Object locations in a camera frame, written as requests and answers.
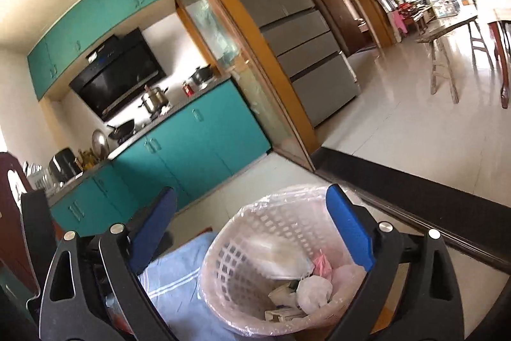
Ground pink hanging cloth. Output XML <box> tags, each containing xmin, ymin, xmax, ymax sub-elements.
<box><xmin>389</xmin><ymin>11</ymin><xmax>408</xmax><ymax>38</ymax></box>

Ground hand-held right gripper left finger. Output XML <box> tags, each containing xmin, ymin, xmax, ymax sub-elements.
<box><xmin>39</xmin><ymin>187</ymin><xmax>180</xmax><ymax>341</ymax></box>

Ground brown wooden door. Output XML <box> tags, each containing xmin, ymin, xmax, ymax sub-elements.
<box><xmin>309</xmin><ymin>0</ymin><xmax>381</xmax><ymax>58</ymax></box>

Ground black range hood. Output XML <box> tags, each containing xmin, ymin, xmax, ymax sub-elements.
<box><xmin>69</xmin><ymin>27</ymin><xmax>167</xmax><ymax>122</ymax></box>

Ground white plastic bag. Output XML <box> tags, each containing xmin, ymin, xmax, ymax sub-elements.
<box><xmin>297</xmin><ymin>277</ymin><xmax>334</xmax><ymax>314</ymax></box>

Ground white basket with plastic liner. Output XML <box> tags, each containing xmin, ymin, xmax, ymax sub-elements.
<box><xmin>200</xmin><ymin>184</ymin><xmax>394</xmax><ymax>338</ymax></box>

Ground black clay pot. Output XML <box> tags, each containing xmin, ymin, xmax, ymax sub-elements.
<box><xmin>191</xmin><ymin>65</ymin><xmax>215</xmax><ymax>86</ymax></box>

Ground pink plastic bag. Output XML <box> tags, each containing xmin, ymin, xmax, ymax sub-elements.
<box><xmin>313</xmin><ymin>251</ymin><xmax>333</xmax><ymax>278</ymax></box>

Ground wooden bench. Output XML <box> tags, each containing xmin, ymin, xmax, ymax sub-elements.
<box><xmin>415</xmin><ymin>15</ymin><xmax>480</xmax><ymax>104</ymax></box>

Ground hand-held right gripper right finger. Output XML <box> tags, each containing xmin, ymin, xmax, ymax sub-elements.
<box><xmin>325</xmin><ymin>184</ymin><xmax>466</xmax><ymax>341</ymax></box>

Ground grey printed packaging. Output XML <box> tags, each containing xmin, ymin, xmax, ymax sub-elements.
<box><xmin>266</xmin><ymin>283</ymin><xmax>306</xmax><ymax>322</ymax></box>

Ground teal upper kitchen cabinets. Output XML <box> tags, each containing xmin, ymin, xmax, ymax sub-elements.
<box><xmin>27</xmin><ymin>0</ymin><xmax>177</xmax><ymax>101</ymax></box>

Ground steel stock pot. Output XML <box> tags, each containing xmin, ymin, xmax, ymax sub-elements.
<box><xmin>140</xmin><ymin>85</ymin><xmax>169</xmax><ymax>114</ymax></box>

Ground black air fryer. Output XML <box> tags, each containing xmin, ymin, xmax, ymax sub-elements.
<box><xmin>48</xmin><ymin>149</ymin><xmax>83</xmax><ymax>182</ymax></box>

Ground steel pot lid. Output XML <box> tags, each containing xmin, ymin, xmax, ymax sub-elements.
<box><xmin>91</xmin><ymin>129</ymin><xmax>111</xmax><ymax>160</ymax></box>

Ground wooden framed glass door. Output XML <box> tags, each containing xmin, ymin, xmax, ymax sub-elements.
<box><xmin>154</xmin><ymin>0</ymin><xmax>321</xmax><ymax>172</ymax></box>

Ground seasoning bottles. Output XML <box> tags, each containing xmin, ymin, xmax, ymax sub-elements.
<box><xmin>78</xmin><ymin>149</ymin><xmax>97</xmax><ymax>170</ymax></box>

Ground carved wooden chair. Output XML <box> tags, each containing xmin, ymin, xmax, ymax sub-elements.
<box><xmin>0</xmin><ymin>152</ymin><xmax>41</xmax><ymax>286</ymax></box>

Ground teal lower kitchen cabinets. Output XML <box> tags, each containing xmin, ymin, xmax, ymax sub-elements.
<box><xmin>48</xmin><ymin>79</ymin><xmax>274</xmax><ymax>236</ymax></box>

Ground grey refrigerator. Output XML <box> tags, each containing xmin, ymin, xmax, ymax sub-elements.
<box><xmin>211</xmin><ymin>0</ymin><xmax>362</xmax><ymax>128</ymax></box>

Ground teal kitchen cabinets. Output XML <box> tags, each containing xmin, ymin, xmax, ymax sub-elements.
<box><xmin>48</xmin><ymin>79</ymin><xmax>274</xmax><ymax>236</ymax></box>
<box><xmin>27</xmin><ymin>0</ymin><xmax>177</xmax><ymax>101</ymax></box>

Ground blue seat cushion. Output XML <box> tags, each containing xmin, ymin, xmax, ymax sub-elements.
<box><xmin>138</xmin><ymin>231</ymin><xmax>256</xmax><ymax>341</ymax></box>

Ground black wok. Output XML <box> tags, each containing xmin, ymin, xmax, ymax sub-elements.
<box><xmin>107</xmin><ymin>119</ymin><xmax>137</xmax><ymax>142</ymax></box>

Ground white rice cooker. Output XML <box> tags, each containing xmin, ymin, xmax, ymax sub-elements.
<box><xmin>25</xmin><ymin>164</ymin><xmax>52</xmax><ymax>192</ymax></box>

